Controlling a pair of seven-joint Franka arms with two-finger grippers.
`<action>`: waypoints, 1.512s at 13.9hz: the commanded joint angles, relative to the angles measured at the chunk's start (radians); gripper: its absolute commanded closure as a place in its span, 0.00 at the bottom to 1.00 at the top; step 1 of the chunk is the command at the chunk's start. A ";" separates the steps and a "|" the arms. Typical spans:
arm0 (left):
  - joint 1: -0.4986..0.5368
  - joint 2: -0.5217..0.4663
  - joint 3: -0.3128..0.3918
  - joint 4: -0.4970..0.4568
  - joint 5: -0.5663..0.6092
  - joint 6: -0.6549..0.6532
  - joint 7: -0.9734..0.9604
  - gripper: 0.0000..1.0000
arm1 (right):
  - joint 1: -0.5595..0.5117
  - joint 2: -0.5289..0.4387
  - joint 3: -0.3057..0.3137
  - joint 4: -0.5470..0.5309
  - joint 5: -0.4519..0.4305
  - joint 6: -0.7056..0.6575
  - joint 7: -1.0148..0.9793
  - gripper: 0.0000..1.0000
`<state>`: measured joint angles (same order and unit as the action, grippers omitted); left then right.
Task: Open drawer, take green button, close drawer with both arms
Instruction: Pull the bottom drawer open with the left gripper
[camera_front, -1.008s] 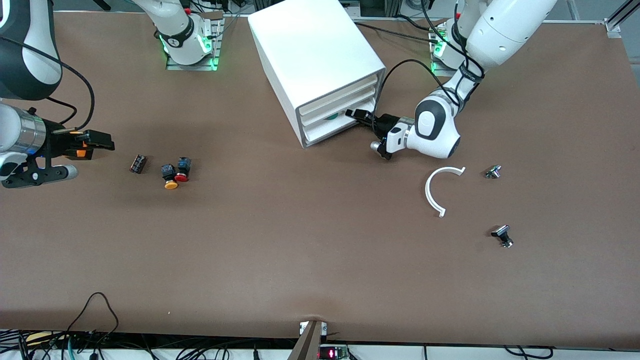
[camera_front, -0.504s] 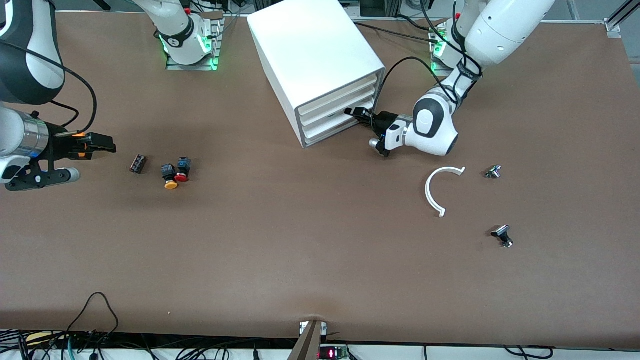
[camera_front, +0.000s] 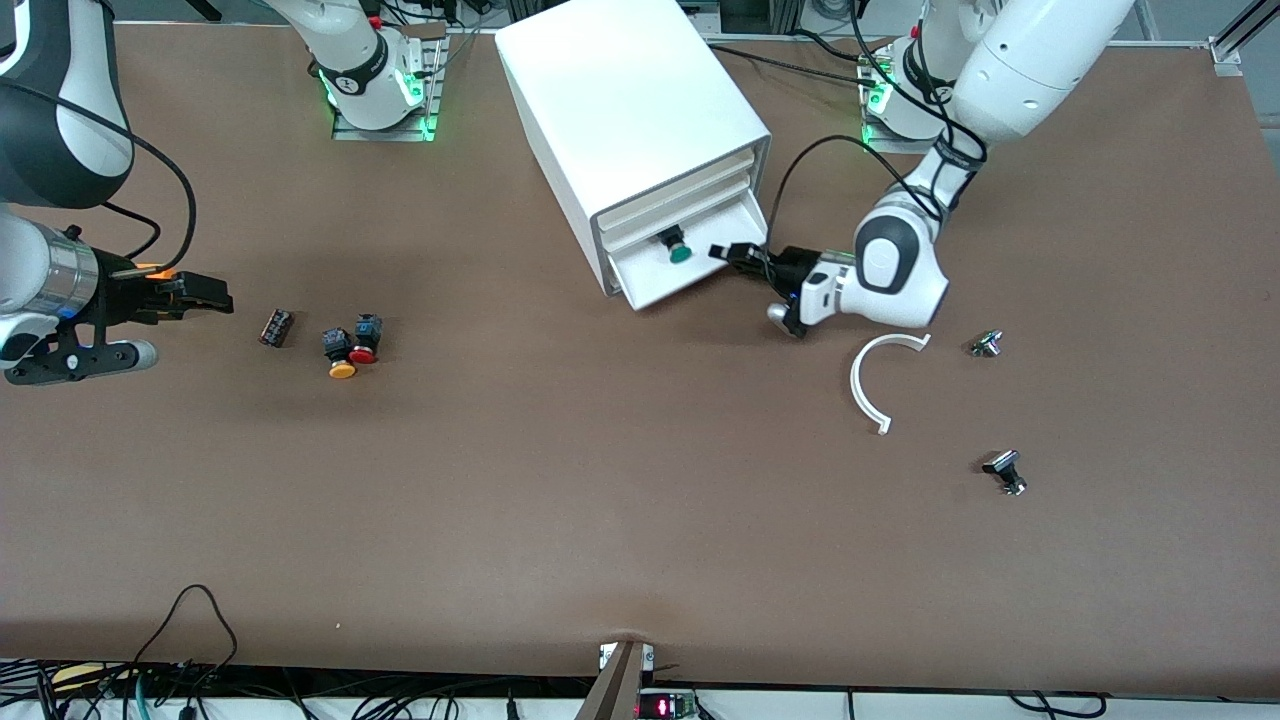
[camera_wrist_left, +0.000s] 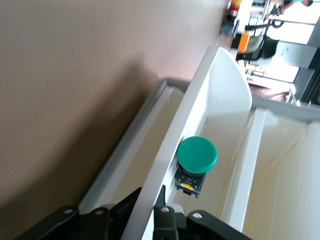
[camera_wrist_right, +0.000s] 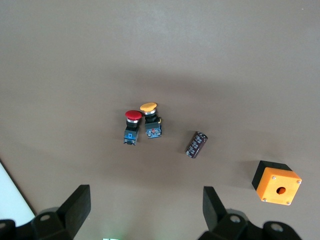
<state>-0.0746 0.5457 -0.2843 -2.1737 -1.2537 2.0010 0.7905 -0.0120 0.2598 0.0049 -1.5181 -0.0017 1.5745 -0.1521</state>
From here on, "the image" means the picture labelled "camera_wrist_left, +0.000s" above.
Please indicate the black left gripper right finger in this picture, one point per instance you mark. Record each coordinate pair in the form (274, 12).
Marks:
(163, 225)

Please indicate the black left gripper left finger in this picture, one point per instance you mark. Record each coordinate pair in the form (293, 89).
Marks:
(122, 212)

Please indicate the green push button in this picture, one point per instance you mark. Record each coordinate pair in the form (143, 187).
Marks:
(197, 152)

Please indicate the white plastic drawer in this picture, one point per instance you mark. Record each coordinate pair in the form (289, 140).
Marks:
(300, 200)
(250, 162)
(220, 100)

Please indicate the white drawer cabinet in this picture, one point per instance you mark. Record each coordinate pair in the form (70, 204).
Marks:
(140, 116)

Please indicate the orange button box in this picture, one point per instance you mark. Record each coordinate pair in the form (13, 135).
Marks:
(243, 42)

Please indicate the red push button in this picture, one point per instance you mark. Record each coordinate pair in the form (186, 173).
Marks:
(234, 10)

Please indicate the yellow push button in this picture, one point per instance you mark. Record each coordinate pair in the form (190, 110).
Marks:
(236, 2)

